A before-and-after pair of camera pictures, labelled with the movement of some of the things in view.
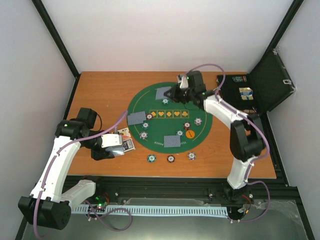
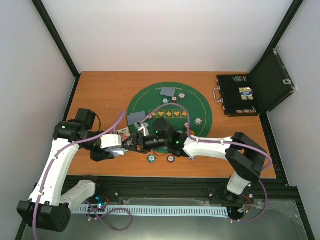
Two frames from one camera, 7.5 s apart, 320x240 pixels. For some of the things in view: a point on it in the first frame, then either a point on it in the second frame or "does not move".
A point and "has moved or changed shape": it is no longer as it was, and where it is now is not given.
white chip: x=198 y=121 does not move
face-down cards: x=136 y=118 does not move
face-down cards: x=160 y=91 has moved or changed shape
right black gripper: x=174 y=95 to x=135 y=138
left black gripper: x=101 y=154 does not move
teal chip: x=165 y=101 does not move
